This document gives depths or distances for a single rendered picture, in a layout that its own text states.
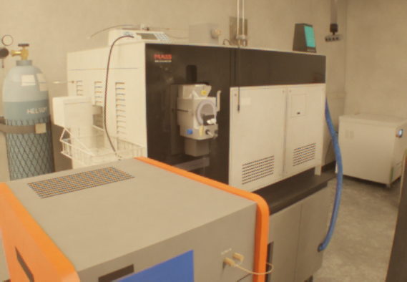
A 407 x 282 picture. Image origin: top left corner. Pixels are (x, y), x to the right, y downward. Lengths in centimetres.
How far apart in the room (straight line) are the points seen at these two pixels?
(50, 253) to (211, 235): 23
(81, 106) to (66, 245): 91
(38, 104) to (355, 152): 354
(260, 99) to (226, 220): 102
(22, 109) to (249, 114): 106
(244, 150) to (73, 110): 71
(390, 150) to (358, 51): 151
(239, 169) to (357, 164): 300
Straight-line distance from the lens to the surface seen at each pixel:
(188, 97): 116
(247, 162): 150
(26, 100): 175
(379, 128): 418
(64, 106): 131
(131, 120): 119
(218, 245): 55
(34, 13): 217
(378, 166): 426
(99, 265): 43
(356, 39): 499
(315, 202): 198
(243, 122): 144
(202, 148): 120
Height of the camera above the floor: 135
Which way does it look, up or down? 10 degrees down
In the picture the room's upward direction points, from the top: straight up
